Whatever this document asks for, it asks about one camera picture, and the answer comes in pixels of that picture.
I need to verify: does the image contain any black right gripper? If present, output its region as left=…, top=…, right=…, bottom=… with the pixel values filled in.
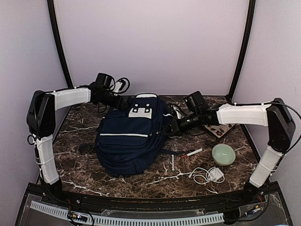
left=162, top=111, right=202, bottom=136

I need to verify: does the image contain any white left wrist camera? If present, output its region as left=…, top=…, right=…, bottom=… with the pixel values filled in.
left=112, top=77, right=130, bottom=94

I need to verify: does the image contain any green tipped white marker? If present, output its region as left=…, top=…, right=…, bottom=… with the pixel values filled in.
left=171, top=154, right=175, bottom=173

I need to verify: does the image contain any floral square ceramic plate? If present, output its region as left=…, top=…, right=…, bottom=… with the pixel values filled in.
left=204, top=124, right=235, bottom=138

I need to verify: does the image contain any black left corner frame post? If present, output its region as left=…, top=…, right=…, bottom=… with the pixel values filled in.
left=47, top=0, right=74, bottom=88

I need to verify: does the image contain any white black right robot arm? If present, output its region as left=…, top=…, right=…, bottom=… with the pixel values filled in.
left=165, top=91, right=296, bottom=204

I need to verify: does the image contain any black front table rail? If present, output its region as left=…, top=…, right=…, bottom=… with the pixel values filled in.
left=28, top=174, right=278, bottom=212

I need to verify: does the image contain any navy blue student backpack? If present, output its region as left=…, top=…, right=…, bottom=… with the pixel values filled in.
left=95, top=94, right=173, bottom=177

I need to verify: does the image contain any white charger with cable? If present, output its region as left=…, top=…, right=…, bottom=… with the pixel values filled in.
left=188, top=167, right=225, bottom=185

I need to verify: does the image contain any pale green ceramic bowl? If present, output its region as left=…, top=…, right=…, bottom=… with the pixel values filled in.
left=212, top=144, right=236, bottom=166

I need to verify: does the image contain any black right corner frame post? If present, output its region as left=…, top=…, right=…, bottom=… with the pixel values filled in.
left=226, top=0, right=256, bottom=101

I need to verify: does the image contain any white slotted cable duct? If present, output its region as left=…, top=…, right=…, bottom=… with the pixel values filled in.
left=30, top=201, right=224, bottom=226

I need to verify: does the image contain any red tipped white marker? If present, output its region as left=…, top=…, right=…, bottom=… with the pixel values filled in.
left=181, top=148, right=203, bottom=159

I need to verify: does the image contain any black corner frame post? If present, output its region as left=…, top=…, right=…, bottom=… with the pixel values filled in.
left=47, top=0, right=74, bottom=88
left=226, top=0, right=256, bottom=101

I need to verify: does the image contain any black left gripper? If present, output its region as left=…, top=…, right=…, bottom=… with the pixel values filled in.
left=98, top=91, right=130, bottom=112

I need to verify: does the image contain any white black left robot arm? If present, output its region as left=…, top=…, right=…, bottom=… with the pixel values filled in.
left=26, top=73, right=130, bottom=205

